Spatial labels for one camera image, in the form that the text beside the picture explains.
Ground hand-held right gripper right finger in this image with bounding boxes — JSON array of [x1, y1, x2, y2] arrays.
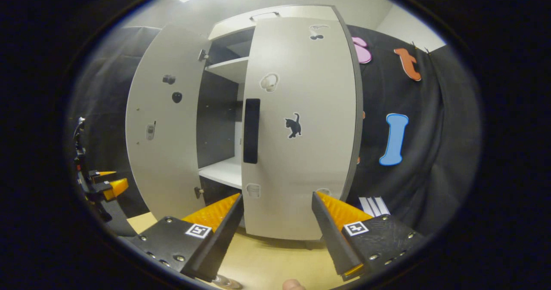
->
[[312, 191, 424, 281]]

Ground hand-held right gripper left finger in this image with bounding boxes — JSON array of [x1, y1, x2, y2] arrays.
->
[[125, 193, 244, 282]]

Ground clear plastic bottle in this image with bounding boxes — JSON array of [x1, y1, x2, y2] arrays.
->
[[213, 274, 242, 290]]

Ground white cabinet door phone sticker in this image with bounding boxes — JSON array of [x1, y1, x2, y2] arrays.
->
[[126, 25, 211, 219]]

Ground white cabinet door cat sticker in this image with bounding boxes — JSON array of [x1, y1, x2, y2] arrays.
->
[[241, 17, 364, 241]]

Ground white and grey cabinet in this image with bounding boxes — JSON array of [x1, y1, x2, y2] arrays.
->
[[196, 5, 364, 243]]

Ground white cabinet drawer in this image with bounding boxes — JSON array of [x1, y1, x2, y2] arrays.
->
[[208, 5, 341, 41]]

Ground black backdrop cloth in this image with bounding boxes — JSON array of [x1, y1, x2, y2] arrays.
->
[[65, 23, 481, 239]]

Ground black door handle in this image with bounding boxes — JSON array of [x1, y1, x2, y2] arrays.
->
[[243, 99, 261, 164]]

